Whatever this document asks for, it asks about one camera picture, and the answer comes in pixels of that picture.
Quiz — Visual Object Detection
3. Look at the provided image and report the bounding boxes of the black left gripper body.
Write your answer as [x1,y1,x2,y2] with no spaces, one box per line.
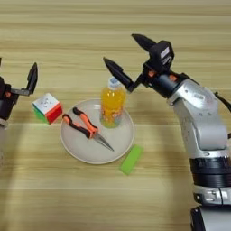
[0,76,20,121]

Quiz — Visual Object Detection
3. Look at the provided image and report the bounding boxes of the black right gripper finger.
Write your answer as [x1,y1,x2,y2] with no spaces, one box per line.
[131,32,158,52]
[102,56,143,94]

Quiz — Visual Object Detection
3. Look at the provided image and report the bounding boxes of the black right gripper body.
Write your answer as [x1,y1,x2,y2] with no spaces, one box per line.
[141,61,190,99]

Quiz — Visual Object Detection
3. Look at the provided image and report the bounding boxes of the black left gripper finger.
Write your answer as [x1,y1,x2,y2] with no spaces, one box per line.
[10,61,39,97]

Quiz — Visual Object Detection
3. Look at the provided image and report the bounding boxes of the colourful puzzle cube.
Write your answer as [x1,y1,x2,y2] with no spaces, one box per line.
[32,92,64,125]

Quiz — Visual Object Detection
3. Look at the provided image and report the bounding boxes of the orange juice bottle white cap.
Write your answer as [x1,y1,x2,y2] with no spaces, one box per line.
[99,76,126,129]

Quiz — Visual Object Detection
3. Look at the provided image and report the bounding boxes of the orange black needle-nose pliers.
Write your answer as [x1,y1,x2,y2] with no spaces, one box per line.
[61,106,116,152]

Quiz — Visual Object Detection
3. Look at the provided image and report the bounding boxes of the right black box white label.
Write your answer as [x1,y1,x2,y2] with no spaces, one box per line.
[149,40,175,73]

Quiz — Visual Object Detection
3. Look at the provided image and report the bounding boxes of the round beige plate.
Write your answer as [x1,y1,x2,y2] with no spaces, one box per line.
[60,97,136,166]

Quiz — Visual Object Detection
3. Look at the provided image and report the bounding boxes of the green rectangular block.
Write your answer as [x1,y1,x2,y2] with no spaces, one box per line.
[118,144,144,176]

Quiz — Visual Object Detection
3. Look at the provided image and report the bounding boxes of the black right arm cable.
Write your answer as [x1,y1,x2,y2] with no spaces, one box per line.
[214,91,231,114]

